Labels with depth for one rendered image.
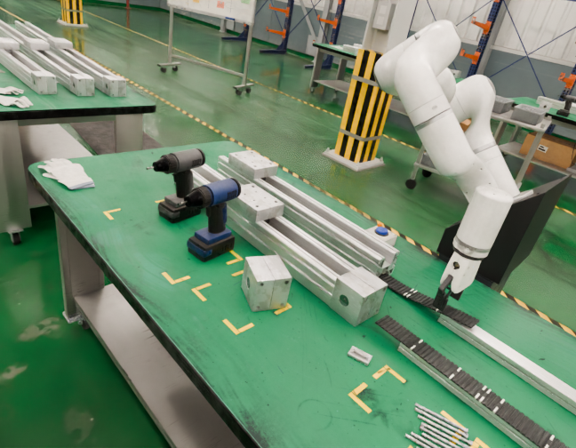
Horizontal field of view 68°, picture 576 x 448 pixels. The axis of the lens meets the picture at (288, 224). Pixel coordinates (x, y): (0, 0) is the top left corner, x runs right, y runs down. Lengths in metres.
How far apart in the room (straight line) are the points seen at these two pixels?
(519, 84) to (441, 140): 7.92
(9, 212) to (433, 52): 2.21
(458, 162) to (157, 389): 1.20
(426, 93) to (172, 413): 1.22
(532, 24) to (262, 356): 8.40
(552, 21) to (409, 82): 7.89
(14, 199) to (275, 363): 1.96
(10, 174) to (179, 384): 1.46
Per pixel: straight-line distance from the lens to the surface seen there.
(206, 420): 1.55
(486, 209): 1.05
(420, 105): 1.03
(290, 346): 1.00
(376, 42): 4.51
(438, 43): 1.15
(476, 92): 1.51
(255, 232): 1.28
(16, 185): 2.61
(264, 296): 1.05
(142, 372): 1.67
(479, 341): 1.20
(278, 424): 0.87
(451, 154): 1.03
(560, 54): 8.79
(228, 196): 1.16
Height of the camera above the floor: 1.48
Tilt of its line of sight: 29 degrees down
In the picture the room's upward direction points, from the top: 11 degrees clockwise
